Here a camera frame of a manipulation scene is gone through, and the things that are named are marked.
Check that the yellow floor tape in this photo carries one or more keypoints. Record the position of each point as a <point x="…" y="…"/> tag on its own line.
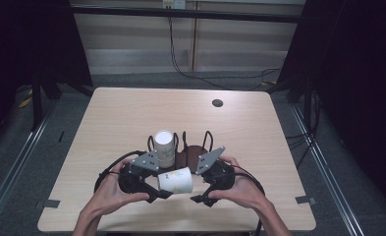
<point x="25" y="102"/>

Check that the dark wooden cup holder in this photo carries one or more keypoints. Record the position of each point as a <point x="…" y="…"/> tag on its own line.
<point x="189" y="154"/>

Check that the black curtain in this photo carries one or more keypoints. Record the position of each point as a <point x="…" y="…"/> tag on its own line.
<point x="23" y="42"/>
<point x="360" y="82"/>

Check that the small black floor object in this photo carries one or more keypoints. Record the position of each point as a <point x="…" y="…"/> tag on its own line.
<point x="61" y="136"/>

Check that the grey tape strip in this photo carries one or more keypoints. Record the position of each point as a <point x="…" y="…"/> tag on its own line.
<point x="305" y="200"/>
<point x="48" y="203"/>

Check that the black round table grommet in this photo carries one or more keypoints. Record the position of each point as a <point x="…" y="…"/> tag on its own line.
<point x="217" y="103"/>

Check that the metal floor rail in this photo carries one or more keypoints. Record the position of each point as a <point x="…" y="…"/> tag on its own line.
<point x="13" y="170"/>
<point x="328" y="183"/>

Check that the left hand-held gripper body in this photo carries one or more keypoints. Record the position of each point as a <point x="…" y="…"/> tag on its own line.
<point x="138" y="178"/>

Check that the person's left hand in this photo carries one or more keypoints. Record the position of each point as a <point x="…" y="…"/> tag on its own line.
<point x="108" y="193"/>

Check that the black horizontal bar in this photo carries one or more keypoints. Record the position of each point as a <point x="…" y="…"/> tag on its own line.
<point x="213" y="14"/>

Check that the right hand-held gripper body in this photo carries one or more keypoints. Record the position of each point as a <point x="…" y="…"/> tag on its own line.
<point x="218" y="175"/>

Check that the person's right hand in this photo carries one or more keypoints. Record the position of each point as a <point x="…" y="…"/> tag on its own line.
<point x="246" y="193"/>

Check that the white wall outlet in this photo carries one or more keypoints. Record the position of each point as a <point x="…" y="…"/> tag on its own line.
<point x="174" y="4"/>

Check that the white paper cup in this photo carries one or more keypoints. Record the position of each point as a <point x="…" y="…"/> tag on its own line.
<point x="177" y="182"/>
<point x="164" y="144"/>

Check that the black metal stand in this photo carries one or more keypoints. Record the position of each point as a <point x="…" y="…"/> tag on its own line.
<point x="36" y="105"/>

